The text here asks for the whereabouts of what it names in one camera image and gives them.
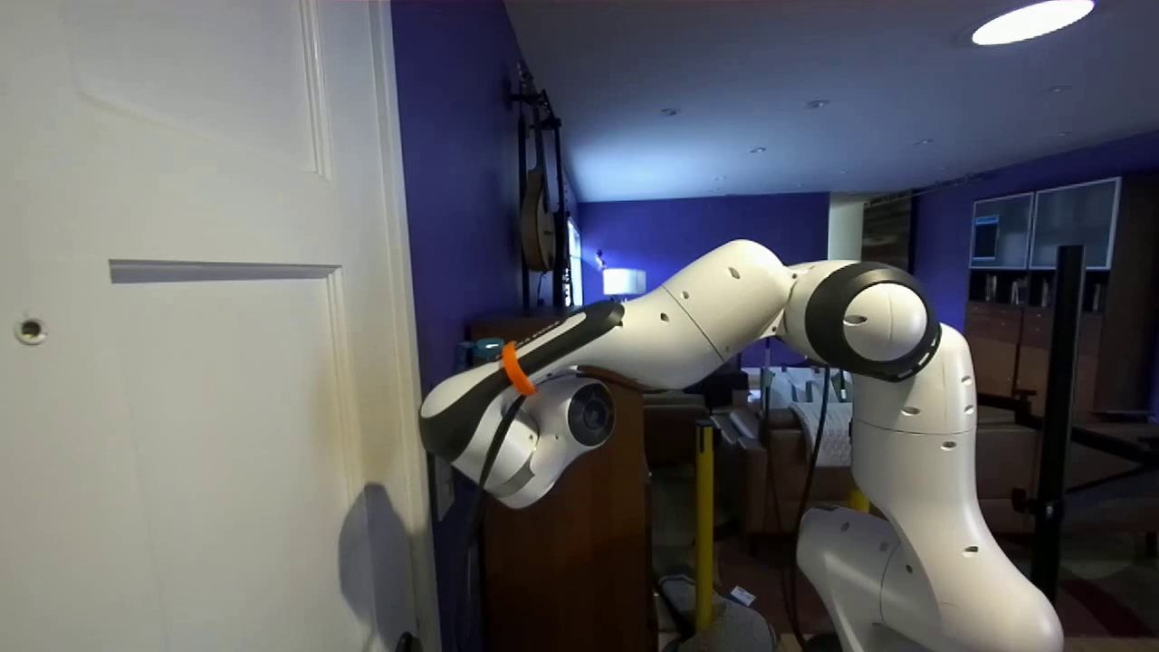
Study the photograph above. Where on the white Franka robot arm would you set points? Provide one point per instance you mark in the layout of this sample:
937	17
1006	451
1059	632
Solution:
918	510

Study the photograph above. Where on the brown wooden cabinet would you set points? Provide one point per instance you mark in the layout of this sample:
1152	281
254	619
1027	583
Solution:
580	555

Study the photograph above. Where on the white panelled door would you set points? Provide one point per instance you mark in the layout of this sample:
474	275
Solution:
205	459

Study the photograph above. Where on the small round door peephole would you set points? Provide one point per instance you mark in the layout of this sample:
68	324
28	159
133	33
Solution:
32	331

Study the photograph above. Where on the tan mandolin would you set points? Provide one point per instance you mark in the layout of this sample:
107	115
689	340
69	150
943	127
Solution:
535	219

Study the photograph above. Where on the round grey stanchion base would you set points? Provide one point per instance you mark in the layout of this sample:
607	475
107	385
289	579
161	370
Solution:
726	630

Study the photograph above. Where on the round ceiling light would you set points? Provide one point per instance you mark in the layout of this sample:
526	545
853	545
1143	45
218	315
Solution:
1033	20

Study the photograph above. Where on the white framed glass wall cabinet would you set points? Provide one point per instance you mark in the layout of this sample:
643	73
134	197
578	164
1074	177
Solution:
1063	222

